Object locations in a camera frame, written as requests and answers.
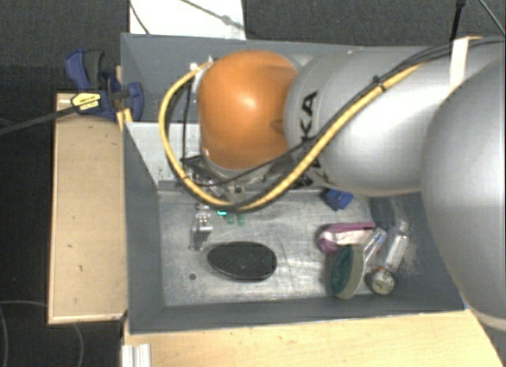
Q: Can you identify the black oval disc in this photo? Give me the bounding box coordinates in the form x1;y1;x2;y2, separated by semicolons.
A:
206;240;278;282

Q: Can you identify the grey metal bin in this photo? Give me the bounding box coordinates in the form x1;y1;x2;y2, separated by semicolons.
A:
119;32;466;335

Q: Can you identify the pale wood flat board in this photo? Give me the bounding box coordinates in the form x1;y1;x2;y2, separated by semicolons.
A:
47;92;129;325

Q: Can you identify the blue ribbed object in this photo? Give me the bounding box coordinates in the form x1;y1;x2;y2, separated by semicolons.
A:
319;187;354;212

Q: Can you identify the green and beige round sponge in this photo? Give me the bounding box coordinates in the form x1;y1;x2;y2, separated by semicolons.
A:
324;244;366;301

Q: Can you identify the clear plastic bottle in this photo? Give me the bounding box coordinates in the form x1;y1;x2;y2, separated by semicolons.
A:
382;219;411;274
362;227;389;268

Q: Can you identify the small white round object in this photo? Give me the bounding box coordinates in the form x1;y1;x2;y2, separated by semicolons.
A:
364;268;397;296

